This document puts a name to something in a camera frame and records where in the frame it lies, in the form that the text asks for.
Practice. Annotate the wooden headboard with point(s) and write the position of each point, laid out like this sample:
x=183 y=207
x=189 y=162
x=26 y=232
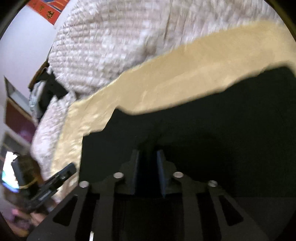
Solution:
x=38 y=74

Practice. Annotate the black pants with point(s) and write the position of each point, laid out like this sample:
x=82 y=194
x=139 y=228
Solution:
x=208 y=129

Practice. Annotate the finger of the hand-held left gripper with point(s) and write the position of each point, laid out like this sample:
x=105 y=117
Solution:
x=66 y=171
x=16 y=170

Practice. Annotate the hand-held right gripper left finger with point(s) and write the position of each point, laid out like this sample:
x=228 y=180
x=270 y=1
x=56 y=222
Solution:
x=136 y=169

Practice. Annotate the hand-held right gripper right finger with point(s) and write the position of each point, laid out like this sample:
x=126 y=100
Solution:
x=161 y=169

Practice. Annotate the black cloth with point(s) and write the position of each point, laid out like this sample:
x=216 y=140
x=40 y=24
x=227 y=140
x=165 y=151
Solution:
x=54 y=90

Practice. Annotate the dark maroon cabinet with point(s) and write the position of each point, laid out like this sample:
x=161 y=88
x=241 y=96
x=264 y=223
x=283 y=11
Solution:
x=18 y=120

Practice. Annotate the quilted floral bedspread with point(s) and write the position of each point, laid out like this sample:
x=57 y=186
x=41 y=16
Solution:
x=115 y=46

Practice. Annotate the beige satin bed sheet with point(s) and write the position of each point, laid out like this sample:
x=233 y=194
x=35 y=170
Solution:
x=185 y=69

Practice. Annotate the red wall poster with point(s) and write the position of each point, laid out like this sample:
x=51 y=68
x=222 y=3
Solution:
x=49 y=8

